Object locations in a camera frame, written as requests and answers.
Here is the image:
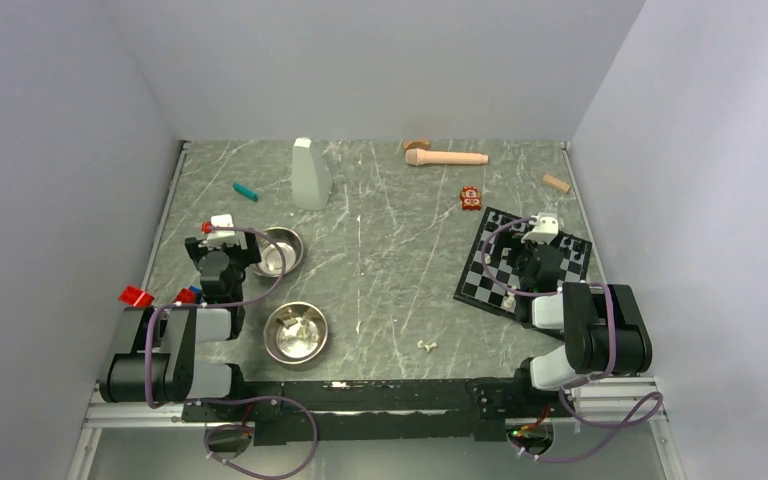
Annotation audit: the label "red owl toy block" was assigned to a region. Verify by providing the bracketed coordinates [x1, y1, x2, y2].
[460, 186, 482, 211]

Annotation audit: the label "black and white chessboard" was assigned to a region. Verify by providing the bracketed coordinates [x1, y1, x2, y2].
[453, 207, 593, 320]

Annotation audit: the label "beige toy microphone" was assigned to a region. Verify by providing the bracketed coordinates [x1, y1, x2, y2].
[405, 148, 489, 166]

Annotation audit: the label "small wooden block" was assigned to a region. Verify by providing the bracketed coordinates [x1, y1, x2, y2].
[543, 174, 571, 194]

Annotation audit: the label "teal plastic block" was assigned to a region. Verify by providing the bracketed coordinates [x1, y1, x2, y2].
[232, 182, 259, 202]

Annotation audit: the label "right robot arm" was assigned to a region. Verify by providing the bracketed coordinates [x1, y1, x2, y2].
[510, 213, 653, 415]

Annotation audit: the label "grey plastic bottle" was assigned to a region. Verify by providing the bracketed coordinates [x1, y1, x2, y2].
[291, 137, 333, 211]

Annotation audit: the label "red lego brick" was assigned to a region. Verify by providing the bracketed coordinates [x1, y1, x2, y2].
[118, 285, 155, 308]

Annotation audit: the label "red and blue lego bricks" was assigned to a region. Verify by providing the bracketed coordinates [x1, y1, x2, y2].
[173, 285, 202, 305]

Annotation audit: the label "white chess piece on table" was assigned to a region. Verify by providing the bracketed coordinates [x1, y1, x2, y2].
[417, 340, 438, 353]

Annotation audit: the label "steel bowl with chess pieces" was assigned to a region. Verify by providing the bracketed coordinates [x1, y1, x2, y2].
[263, 302, 329, 366]

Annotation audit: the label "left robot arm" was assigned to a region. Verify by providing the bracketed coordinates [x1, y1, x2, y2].
[97, 214, 261, 420]

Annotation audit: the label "round wooden disc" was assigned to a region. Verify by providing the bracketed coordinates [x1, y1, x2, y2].
[402, 139, 431, 151]

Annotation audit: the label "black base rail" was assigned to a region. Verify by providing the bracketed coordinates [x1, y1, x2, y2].
[182, 377, 568, 446]

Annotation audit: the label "empty steel bowl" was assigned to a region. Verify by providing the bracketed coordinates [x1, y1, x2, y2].
[251, 227, 305, 278]

